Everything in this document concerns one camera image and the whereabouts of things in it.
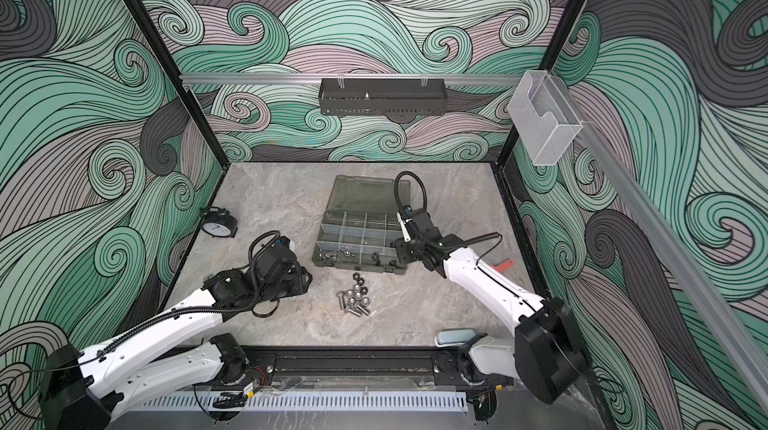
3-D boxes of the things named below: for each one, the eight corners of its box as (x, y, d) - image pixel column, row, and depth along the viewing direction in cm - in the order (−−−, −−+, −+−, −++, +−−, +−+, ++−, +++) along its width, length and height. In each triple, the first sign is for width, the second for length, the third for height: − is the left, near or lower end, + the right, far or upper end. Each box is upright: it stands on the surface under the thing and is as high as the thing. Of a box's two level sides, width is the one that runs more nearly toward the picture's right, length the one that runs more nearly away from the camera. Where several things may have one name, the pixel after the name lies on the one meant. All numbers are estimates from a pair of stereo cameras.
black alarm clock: (210, 237, 101) (195, 219, 92) (216, 225, 104) (201, 206, 95) (236, 238, 101) (223, 219, 92) (241, 225, 104) (229, 206, 95)
